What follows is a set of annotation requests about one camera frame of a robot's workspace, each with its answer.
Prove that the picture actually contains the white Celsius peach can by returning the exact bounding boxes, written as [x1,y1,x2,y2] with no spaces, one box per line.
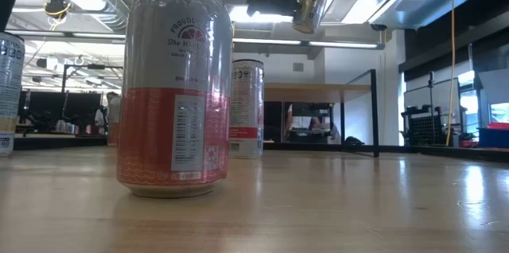
[228,59,265,160]

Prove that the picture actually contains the orange and white seltzer can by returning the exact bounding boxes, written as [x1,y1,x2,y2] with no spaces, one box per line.
[116,0,234,199]

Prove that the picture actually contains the wooden shelf black metal legs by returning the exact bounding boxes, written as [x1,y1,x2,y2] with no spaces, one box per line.
[264,68,379,158]

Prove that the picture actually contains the black yellow ceiling device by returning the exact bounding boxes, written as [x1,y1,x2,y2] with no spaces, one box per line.
[43,0,72,19]

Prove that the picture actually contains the long ceiling light tube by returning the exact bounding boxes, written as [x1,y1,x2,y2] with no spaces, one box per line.
[308,41,379,50]
[232,37,303,46]

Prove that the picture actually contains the black computer monitor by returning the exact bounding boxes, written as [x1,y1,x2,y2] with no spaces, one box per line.
[17,91,103,127]

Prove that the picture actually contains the person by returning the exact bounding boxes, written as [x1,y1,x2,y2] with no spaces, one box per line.
[94,91,120,137]
[284,103,331,142]

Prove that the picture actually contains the black pegboard rack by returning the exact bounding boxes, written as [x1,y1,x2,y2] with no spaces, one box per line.
[400,104,447,146]

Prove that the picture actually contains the blue storage bin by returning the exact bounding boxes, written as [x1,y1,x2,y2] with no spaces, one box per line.
[478,127,509,149]

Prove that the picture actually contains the silver ventilation duct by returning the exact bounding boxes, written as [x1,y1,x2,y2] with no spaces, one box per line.
[35,0,132,33]

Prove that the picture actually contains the black aluminium station frame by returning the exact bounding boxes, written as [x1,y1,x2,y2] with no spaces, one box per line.
[14,136,509,162]

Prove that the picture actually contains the yellow hanging cable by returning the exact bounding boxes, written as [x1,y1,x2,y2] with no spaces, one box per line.
[445,0,457,146]

